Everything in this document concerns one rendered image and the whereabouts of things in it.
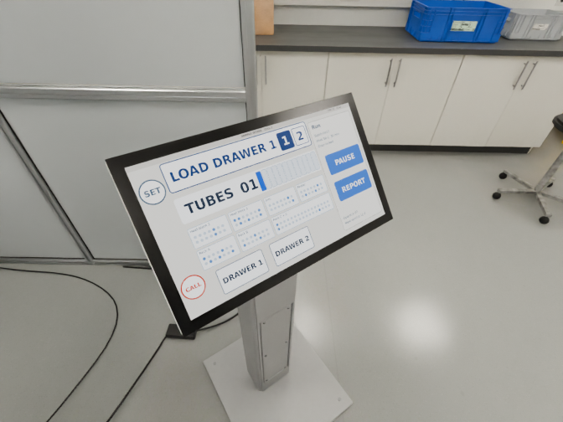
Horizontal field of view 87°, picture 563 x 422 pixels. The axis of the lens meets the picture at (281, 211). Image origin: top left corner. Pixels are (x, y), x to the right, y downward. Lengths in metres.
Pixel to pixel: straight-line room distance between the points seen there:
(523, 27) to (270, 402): 3.11
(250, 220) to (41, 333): 1.56
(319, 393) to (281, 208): 1.04
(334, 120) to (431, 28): 2.18
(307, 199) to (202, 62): 0.73
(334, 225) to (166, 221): 0.34
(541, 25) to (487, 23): 0.51
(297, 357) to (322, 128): 1.12
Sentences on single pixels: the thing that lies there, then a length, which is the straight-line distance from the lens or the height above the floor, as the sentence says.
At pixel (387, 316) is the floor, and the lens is 1.75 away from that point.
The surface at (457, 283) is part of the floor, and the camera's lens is 2.05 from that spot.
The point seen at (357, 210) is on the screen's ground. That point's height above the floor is 1.01.
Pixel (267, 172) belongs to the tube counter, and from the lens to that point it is 0.58.
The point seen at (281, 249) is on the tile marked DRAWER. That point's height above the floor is 1.01.
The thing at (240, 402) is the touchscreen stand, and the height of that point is 0.04.
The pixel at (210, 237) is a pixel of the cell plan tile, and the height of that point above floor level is 1.07.
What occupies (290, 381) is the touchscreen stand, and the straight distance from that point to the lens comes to 1.48.
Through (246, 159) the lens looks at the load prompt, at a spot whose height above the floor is 1.15.
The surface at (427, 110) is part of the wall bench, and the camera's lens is 2.89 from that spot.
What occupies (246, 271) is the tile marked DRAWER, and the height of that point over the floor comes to 1.00.
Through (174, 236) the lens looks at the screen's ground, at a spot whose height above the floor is 1.08.
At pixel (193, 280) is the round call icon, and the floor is 1.02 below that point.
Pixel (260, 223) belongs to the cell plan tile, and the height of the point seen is 1.05.
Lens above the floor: 1.45
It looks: 42 degrees down
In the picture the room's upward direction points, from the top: 1 degrees clockwise
